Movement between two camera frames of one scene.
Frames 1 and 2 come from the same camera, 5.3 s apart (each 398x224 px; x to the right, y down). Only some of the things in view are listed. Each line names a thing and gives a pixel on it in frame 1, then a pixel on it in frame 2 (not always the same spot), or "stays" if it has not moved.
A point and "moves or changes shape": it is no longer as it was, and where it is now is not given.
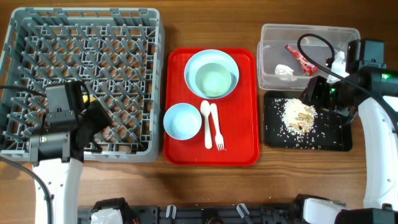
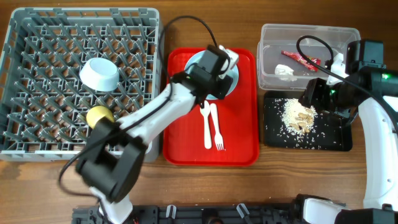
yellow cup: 91,98 moves or changes shape
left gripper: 104,120 → 220,94
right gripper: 313,95 stays
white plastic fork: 219,139 stays
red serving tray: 236,115 stays
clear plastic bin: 281,65 stays
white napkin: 283,70 stays
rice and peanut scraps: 298,118 stays
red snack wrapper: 308,68 moves or changes shape
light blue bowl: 182,121 → 99,74
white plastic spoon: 205,109 stays
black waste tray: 290,124 stays
